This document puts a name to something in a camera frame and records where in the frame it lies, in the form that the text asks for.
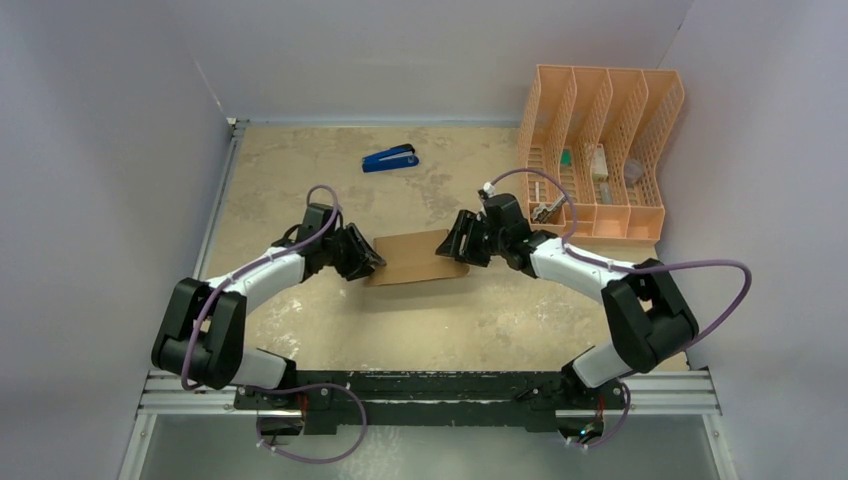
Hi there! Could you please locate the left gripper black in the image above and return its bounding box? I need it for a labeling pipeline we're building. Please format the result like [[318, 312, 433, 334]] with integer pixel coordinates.
[[321, 224, 384, 280]]

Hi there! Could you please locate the brown cardboard box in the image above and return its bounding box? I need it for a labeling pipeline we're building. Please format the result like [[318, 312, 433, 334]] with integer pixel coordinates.
[[365, 229, 470, 287]]

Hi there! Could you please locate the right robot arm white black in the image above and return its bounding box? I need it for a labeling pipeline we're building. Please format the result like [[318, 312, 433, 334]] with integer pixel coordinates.
[[435, 194, 699, 407]]

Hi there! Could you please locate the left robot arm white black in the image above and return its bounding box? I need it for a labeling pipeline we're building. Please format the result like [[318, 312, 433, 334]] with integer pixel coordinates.
[[151, 203, 386, 409]]

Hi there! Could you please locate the black white patterned clip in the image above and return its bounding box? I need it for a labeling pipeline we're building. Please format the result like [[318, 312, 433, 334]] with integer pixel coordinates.
[[531, 195, 571, 225]]

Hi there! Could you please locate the blue black stapler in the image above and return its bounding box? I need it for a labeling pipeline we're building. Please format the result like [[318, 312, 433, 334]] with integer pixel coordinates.
[[361, 144, 420, 173]]

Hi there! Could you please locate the white bottle in organizer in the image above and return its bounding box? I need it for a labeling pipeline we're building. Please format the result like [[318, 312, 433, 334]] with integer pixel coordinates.
[[590, 144, 609, 182]]

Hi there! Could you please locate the orange plastic file organizer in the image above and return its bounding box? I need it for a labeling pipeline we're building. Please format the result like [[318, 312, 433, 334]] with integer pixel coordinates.
[[517, 65, 685, 247]]

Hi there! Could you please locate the grey round item in organizer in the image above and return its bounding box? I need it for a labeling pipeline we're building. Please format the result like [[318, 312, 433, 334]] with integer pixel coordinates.
[[623, 158, 645, 188]]

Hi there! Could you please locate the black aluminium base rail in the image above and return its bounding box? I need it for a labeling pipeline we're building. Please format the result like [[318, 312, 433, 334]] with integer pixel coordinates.
[[138, 370, 721, 435]]

